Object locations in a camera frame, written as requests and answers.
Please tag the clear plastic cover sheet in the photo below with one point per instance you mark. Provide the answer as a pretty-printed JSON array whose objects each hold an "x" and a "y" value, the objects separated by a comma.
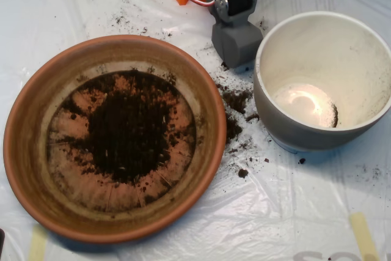
[{"x": 275, "y": 212}]

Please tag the terracotta clay saucer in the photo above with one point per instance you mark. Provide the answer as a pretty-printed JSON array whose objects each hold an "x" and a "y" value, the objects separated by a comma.
[{"x": 27, "y": 151}]

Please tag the long beige masking tape strip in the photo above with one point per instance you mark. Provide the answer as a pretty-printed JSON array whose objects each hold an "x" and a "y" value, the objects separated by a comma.
[
  {"x": 363, "y": 236},
  {"x": 37, "y": 245}
]

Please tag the spilled soil pile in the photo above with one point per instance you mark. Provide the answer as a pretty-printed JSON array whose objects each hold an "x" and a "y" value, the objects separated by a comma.
[{"x": 235, "y": 99}]

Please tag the white ceramic pot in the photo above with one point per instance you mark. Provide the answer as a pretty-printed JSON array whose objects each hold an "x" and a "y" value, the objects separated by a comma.
[{"x": 275, "y": 123}]

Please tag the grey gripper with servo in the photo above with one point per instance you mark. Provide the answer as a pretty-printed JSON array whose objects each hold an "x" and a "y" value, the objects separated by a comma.
[{"x": 241, "y": 57}]

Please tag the black object at edge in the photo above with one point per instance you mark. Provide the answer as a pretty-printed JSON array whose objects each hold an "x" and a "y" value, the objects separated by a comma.
[{"x": 2, "y": 241}]

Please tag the dark brown food chunk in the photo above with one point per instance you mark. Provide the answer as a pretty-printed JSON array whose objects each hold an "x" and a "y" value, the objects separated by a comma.
[{"x": 242, "y": 173}]

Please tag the dark soil heap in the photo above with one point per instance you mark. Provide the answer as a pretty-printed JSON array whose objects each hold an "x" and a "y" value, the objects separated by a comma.
[{"x": 128, "y": 126}]

